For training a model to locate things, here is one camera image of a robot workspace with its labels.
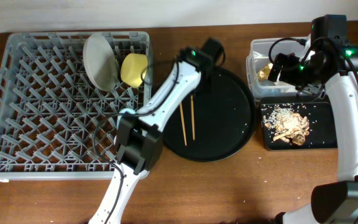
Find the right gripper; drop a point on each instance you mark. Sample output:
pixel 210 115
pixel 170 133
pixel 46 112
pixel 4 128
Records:
pixel 289 62

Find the gold foil wrapper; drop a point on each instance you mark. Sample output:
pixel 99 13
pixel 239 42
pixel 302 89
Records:
pixel 264 72

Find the food scraps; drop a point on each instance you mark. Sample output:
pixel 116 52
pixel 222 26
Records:
pixel 287 126

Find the wooden chopstick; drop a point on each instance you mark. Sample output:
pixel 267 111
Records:
pixel 183 124
pixel 192 116

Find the yellow bowl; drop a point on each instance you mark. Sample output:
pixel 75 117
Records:
pixel 134 69

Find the grey plate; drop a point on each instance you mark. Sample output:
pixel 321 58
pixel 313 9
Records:
pixel 100 62

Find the white napkin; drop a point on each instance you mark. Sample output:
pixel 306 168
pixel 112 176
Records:
pixel 267 83

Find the blue cup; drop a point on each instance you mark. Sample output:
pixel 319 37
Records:
pixel 127 111

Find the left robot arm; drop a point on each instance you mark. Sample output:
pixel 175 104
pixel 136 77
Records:
pixel 139 136

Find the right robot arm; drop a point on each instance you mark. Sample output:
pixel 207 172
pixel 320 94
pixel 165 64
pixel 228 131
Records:
pixel 336 202

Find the grey dishwasher rack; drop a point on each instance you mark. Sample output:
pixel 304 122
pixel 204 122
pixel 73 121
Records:
pixel 49 109

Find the clear plastic bin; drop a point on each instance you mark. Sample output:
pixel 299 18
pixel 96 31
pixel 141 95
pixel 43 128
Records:
pixel 258 58

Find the black rectangular tray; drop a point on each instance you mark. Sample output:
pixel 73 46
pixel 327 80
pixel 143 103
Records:
pixel 323 135

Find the round black tray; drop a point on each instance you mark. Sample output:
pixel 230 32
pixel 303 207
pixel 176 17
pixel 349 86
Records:
pixel 225 119

